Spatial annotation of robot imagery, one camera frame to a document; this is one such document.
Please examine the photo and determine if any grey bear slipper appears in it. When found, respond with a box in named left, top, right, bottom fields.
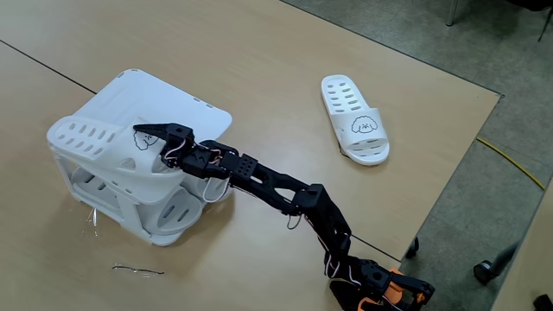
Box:
left=181, top=162, right=238, bottom=204
left=70, top=166, right=204, bottom=237

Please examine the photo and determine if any white dog slipper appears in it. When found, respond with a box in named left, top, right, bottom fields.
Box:
left=321, top=74, right=391, bottom=167
left=46, top=115, right=194, bottom=191

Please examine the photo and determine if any white two-shelf shoe rack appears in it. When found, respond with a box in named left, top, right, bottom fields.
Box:
left=47, top=67, right=237, bottom=247

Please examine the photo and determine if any clear tape strip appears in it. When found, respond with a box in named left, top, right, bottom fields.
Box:
left=110, top=263, right=166, bottom=278

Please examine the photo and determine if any black table caster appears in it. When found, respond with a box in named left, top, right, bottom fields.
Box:
left=404, top=236, right=420, bottom=259

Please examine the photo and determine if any metal chair leg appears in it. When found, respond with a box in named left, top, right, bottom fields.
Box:
left=445, top=0, right=460, bottom=27

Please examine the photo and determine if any black chair base caster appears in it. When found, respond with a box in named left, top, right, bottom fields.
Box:
left=473, top=240, right=519, bottom=285

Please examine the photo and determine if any dark chair leg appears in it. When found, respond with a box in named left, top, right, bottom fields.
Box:
left=537, top=7, right=553, bottom=43

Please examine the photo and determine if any yellow floor cable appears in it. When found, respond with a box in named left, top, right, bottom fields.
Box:
left=476, top=136, right=547, bottom=191

